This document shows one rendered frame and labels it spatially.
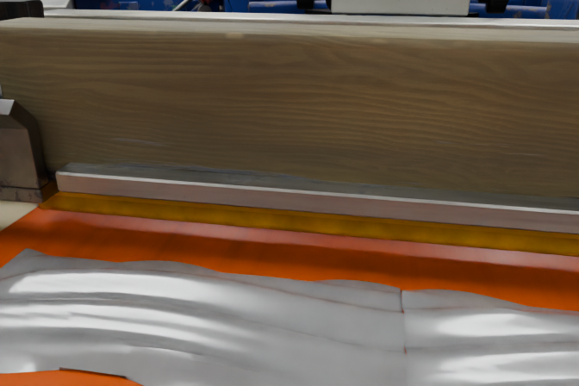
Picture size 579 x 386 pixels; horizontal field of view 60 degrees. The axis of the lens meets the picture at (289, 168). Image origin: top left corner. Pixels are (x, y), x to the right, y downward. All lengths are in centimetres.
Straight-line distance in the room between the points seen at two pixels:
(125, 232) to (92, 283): 5
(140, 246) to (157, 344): 8
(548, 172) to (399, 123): 6
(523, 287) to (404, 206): 7
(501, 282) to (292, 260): 9
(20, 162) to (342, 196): 15
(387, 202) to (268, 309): 7
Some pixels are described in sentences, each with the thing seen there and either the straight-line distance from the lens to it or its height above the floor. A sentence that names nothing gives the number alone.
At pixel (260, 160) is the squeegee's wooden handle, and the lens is 23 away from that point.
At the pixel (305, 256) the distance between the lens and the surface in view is 25.
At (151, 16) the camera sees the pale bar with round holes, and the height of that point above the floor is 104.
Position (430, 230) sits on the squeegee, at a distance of 25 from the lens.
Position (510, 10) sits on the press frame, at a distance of 95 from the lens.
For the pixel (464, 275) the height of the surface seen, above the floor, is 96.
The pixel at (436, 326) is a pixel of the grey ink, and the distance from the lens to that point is 20.
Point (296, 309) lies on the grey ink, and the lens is 20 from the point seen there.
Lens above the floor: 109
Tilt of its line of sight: 22 degrees down
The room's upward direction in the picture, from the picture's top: straight up
